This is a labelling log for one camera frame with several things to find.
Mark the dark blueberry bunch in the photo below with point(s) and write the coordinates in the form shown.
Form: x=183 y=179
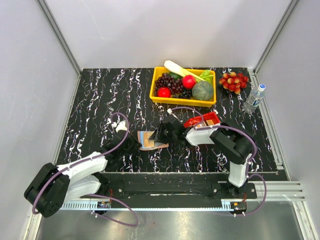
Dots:
x=185 y=94

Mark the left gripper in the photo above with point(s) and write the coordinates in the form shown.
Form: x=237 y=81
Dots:
x=135 y=145

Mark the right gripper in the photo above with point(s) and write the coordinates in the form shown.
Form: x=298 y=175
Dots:
x=157 y=136

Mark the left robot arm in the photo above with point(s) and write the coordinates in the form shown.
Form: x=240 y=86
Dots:
x=55 y=185

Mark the red apple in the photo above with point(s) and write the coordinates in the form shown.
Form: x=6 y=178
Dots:
x=189 y=82

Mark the red plastic bin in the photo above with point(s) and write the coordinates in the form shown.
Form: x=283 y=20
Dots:
x=193 y=122

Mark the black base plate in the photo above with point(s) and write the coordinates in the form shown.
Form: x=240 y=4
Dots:
x=215 y=190

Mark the white leek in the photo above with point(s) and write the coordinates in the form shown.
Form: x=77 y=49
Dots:
x=177 y=69

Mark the red tomato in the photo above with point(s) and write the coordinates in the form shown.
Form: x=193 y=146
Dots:
x=164 y=92

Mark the green cantaloupe melon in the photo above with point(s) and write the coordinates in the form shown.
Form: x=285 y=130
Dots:
x=203 y=91

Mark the green lettuce leaf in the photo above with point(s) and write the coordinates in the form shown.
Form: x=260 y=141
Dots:
x=207 y=75

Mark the pink leather card holder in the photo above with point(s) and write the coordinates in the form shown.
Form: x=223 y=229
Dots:
x=147 y=144

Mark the gold credit card in bin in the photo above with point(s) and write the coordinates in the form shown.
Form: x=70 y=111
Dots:
x=207 y=123

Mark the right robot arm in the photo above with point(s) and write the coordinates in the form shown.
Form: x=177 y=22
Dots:
x=235 y=142

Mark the clear water bottle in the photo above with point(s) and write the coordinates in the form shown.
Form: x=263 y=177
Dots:
x=255 y=97

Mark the red lychee bunch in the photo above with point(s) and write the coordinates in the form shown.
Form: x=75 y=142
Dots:
x=234 y=82

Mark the purple grape bunch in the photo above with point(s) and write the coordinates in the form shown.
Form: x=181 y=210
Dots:
x=165 y=80

